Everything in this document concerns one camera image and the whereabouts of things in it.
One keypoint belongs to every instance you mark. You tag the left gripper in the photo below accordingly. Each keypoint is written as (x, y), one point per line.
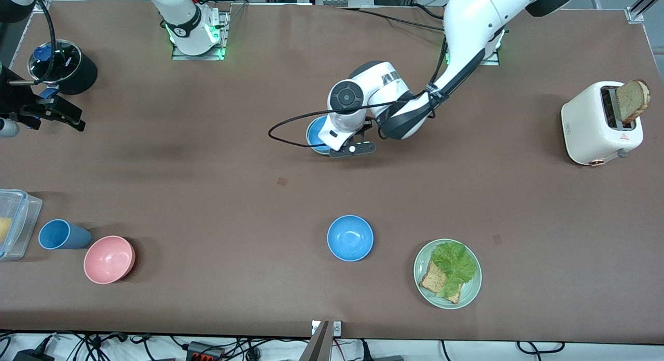
(367, 125)

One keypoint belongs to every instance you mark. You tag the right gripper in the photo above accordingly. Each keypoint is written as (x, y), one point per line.
(14, 97)

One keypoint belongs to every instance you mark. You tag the blue bowl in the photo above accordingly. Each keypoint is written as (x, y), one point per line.
(314, 135)
(350, 238)

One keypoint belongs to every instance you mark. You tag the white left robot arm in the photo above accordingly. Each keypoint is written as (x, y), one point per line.
(472, 18)

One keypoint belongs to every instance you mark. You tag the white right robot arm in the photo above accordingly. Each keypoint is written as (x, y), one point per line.
(181, 18)

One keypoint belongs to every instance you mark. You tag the pink bowl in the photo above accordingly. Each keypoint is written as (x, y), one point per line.
(108, 260)

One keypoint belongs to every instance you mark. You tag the glass lid blue knob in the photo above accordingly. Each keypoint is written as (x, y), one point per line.
(65, 57)

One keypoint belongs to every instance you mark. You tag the clear plastic container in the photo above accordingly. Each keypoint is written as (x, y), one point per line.
(23, 221)

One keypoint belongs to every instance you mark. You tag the blue plastic cup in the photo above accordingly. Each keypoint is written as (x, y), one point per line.
(59, 235)

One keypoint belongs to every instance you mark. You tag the yellow food piece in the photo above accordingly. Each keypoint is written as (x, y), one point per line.
(4, 230)

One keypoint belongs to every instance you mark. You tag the green lettuce leaf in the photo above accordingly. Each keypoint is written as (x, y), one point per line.
(455, 262)

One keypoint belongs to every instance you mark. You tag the brown bread slice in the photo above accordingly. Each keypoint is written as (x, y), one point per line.
(633, 99)
(431, 280)

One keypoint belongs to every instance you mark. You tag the pale green plate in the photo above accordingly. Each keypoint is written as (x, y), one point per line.
(469, 293)

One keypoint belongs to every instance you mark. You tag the black power adapter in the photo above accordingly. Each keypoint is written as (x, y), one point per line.
(31, 356)

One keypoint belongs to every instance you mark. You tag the white toaster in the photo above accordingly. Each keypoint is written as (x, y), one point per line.
(591, 122)

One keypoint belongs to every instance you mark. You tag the black red power strip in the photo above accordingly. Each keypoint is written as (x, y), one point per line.
(205, 351)

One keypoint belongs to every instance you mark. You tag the aluminium frame corner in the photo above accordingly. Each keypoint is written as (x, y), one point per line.
(640, 11)
(42, 5)

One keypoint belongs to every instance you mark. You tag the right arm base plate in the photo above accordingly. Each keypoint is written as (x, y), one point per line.
(224, 24)

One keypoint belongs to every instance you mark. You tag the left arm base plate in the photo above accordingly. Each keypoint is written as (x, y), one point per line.
(493, 60)

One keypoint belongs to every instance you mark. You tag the white edge bracket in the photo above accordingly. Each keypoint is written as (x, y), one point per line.
(337, 328)

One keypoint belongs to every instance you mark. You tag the grey camera pole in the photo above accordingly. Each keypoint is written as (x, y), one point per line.
(317, 345)

